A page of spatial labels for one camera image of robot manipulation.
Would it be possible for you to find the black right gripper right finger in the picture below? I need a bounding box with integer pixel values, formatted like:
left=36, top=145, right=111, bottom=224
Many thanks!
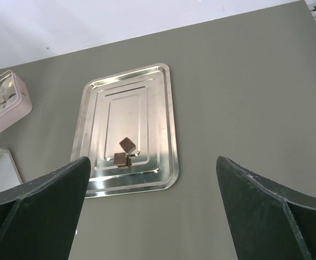
left=216, top=157, right=316, bottom=259

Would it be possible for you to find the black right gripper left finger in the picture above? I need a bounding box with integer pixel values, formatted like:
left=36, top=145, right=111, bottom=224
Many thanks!
left=0, top=157, right=91, bottom=259

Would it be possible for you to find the silver tin lid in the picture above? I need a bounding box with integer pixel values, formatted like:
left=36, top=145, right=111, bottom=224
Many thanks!
left=0, top=148, right=23, bottom=192

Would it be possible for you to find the dark ridged chocolate square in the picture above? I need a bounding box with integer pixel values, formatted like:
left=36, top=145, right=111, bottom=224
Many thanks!
left=119, top=137, right=136, bottom=154

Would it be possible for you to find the pink chocolate tin box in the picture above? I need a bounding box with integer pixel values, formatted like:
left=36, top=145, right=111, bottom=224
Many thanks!
left=0, top=70, right=33, bottom=133

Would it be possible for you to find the steel serving tray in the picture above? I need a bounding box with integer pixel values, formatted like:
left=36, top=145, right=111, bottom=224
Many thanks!
left=71, top=63, right=179, bottom=198

